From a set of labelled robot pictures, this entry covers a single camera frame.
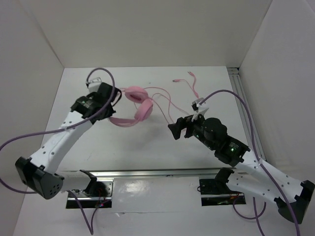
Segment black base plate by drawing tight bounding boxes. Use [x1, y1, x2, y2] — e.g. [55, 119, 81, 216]
[65, 178, 114, 209]
[197, 179, 246, 207]

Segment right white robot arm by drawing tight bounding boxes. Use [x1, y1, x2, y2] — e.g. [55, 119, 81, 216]
[168, 115, 315, 224]

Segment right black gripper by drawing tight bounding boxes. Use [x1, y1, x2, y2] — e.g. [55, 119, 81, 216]
[167, 110, 215, 150]

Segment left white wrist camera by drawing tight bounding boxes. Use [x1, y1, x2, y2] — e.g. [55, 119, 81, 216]
[85, 77, 102, 93]

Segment aluminium front rail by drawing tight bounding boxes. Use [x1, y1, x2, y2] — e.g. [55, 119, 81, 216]
[58, 167, 247, 178]

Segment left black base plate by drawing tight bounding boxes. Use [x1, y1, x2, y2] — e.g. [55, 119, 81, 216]
[65, 178, 114, 209]

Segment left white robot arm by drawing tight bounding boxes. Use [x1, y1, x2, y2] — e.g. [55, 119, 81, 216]
[15, 83, 122, 200]

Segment pink headphone cable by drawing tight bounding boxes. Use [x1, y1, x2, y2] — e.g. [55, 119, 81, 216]
[145, 71, 201, 125]

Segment pink headphones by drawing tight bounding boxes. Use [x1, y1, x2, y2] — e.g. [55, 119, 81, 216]
[109, 86, 153, 127]

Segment aluminium side rail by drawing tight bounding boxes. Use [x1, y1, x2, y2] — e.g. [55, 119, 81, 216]
[227, 66, 268, 163]

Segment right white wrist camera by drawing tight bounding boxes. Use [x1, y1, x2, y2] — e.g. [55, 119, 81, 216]
[191, 98, 209, 121]

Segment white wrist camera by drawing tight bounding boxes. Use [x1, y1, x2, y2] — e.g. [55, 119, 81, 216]
[85, 77, 102, 93]
[191, 98, 209, 121]

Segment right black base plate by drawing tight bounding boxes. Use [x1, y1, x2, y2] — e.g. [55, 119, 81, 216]
[197, 179, 246, 207]

